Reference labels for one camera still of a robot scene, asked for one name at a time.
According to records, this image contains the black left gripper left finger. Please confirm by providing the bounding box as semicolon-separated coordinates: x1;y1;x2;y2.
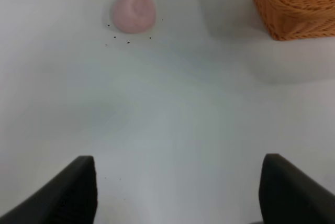
1;156;98;223

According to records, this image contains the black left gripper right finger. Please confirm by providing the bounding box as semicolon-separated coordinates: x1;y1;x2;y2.
259;153;334;224

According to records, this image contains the pink peach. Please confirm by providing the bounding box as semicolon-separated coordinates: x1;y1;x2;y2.
111;0;157;33

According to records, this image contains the orange wicker basket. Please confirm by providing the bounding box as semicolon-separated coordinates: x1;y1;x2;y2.
253;0;334;41

